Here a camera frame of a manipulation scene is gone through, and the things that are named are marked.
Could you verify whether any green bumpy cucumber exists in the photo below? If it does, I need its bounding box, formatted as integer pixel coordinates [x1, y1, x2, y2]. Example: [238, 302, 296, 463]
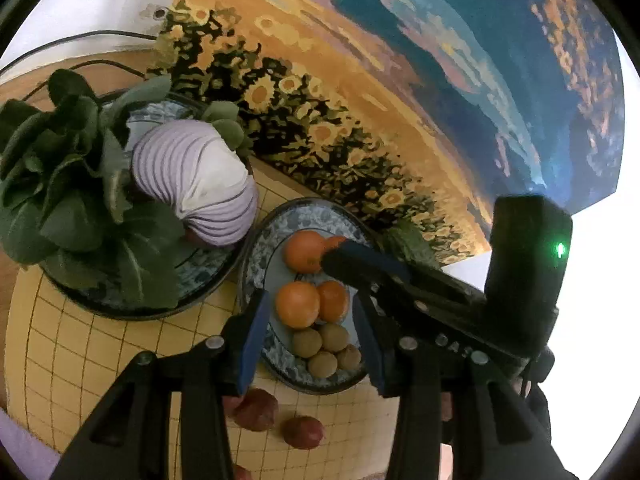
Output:
[382, 219, 443, 270]

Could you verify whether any green kiwi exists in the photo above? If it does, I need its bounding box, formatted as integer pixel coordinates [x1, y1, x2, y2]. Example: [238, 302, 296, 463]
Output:
[291, 327, 324, 359]

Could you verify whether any dark-rimmed floral plate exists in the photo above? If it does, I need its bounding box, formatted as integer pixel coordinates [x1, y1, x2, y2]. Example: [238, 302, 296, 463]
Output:
[35, 90, 257, 321]

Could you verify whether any brown longan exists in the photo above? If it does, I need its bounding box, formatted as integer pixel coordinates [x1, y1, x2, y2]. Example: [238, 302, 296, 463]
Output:
[336, 344, 362, 372]
[318, 322, 350, 353]
[307, 351, 338, 379]

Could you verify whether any yellow grid board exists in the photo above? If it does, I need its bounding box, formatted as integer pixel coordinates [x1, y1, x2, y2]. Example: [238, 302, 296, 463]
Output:
[5, 157, 401, 480]

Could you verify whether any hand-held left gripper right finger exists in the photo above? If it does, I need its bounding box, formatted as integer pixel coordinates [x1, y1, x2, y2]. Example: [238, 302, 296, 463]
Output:
[351, 292, 581, 480]

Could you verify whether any green bok choy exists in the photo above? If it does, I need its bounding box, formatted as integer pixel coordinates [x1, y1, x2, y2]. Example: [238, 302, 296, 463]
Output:
[0, 69, 251, 308]

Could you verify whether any sunflower field painting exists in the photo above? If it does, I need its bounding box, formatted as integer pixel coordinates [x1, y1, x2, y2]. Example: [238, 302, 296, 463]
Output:
[147, 0, 626, 266]

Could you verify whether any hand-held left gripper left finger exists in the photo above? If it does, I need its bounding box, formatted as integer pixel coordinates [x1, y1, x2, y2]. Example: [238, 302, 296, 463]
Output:
[50, 287, 272, 480]

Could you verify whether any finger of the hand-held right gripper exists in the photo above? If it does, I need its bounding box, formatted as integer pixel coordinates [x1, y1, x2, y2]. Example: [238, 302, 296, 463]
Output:
[361, 290, 482, 355]
[320, 239, 488, 306]

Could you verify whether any black cable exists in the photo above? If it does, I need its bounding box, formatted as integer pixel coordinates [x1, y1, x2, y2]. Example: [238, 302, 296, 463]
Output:
[22, 59, 148, 103]
[0, 29, 158, 68]

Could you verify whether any half red onion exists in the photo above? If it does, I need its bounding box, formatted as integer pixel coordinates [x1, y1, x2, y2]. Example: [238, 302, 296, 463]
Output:
[131, 120, 260, 247]

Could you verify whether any lavender garment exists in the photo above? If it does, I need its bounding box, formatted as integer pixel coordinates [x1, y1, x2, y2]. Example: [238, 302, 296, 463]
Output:
[0, 407, 63, 473]

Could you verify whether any large blue floral plate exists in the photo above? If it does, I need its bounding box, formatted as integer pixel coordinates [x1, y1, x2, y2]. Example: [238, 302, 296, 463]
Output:
[239, 199, 396, 395]

